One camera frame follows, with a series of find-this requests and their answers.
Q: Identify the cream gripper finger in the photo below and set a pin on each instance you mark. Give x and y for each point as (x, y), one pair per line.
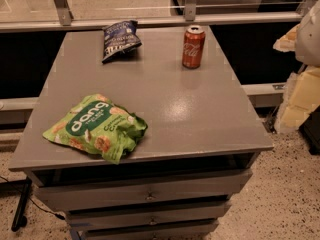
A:
(287, 42)
(301, 97)

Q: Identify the green rice chip bag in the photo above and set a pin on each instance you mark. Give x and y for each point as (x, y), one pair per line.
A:
(97, 126)

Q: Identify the orange coke can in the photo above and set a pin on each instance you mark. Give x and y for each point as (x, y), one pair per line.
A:
(194, 39)

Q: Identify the blue chip bag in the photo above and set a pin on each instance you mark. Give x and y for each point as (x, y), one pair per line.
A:
(120, 38)

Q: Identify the grey drawer cabinet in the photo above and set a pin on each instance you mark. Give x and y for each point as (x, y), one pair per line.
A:
(198, 120)

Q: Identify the bottom grey drawer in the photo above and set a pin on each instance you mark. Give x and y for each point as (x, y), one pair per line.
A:
(154, 232)

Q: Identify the grey drawer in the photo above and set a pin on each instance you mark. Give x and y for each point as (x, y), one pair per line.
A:
(154, 232)
(143, 190)
(148, 216)

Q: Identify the top grey drawer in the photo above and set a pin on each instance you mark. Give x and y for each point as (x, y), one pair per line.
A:
(143, 190)

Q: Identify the middle grey drawer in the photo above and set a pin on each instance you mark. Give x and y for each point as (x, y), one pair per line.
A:
(148, 216)

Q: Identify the metal glass railing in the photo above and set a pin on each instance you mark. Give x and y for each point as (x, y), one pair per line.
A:
(78, 15)

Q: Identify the black stand leg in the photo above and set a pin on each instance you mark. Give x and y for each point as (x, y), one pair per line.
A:
(20, 219)

